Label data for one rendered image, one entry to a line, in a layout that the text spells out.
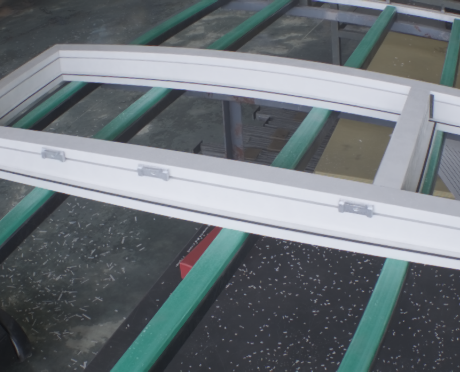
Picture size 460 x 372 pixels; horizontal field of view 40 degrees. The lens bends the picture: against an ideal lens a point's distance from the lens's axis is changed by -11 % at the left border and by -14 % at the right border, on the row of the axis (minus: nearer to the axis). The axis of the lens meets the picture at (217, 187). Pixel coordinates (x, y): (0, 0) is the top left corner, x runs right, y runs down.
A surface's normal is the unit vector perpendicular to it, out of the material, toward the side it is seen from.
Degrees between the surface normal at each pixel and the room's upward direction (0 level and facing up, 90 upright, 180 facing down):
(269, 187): 90
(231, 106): 90
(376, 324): 0
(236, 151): 90
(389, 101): 90
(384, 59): 0
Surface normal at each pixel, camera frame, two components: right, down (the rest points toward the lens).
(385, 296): -0.06, -0.86
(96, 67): -0.41, 0.49
